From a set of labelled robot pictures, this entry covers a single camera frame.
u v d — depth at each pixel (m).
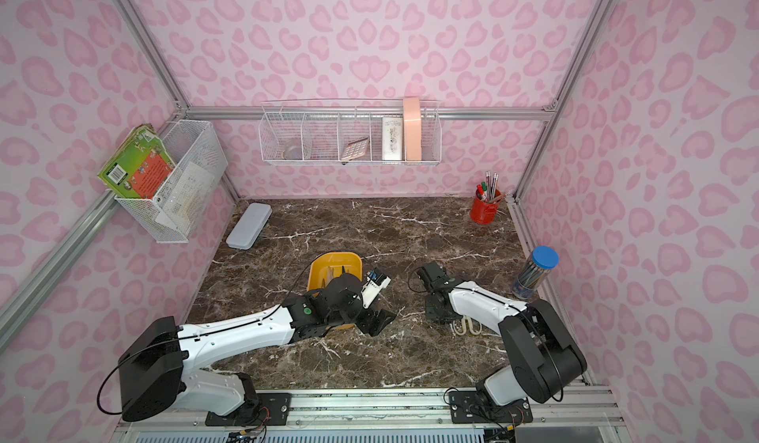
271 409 0.73
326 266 1.06
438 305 0.65
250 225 1.11
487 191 1.07
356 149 0.94
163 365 0.40
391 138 0.93
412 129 0.82
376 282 0.68
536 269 0.80
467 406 0.73
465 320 0.86
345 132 1.08
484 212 1.10
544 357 0.43
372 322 0.69
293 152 0.93
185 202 0.82
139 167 0.72
